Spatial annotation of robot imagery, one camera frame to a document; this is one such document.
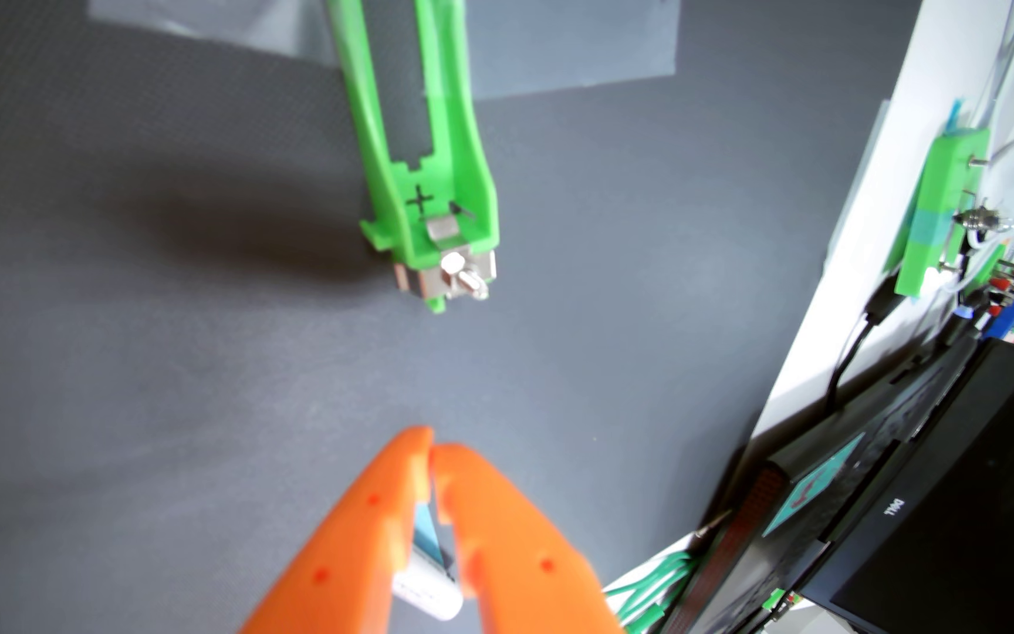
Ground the green battery holder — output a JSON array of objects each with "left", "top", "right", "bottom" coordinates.
[{"left": 328, "top": 0, "right": 501, "bottom": 315}]

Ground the black cable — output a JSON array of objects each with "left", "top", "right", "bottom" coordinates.
[{"left": 826, "top": 286, "right": 906, "bottom": 415}]

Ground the green wire bundle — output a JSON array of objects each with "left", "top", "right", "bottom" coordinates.
[{"left": 606, "top": 550, "right": 702, "bottom": 634}]

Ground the metal toggle switch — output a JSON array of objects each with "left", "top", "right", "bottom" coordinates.
[{"left": 953, "top": 204, "right": 1014, "bottom": 237}]

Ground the blue tape piece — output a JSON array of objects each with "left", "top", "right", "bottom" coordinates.
[{"left": 413, "top": 502, "right": 448, "bottom": 569}]

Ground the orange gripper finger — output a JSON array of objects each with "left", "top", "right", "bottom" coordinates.
[
  {"left": 430, "top": 443, "right": 630, "bottom": 634},
  {"left": 238, "top": 426, "right": 435, "bottom": 634}
]

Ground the white cylindrical battery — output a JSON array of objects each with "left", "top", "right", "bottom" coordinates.
[{"left": 391, "top": 564, "right": 466, "bottom": 622}]

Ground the green printed box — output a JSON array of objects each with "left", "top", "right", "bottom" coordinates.
[{"left": 894, "top": 127, "right": 992, "bottom": 299}]

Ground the dark grey table mat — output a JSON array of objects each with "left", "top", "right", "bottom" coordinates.
[{"left": 0, "top": 0, "right": 924, "bottom": 634}]

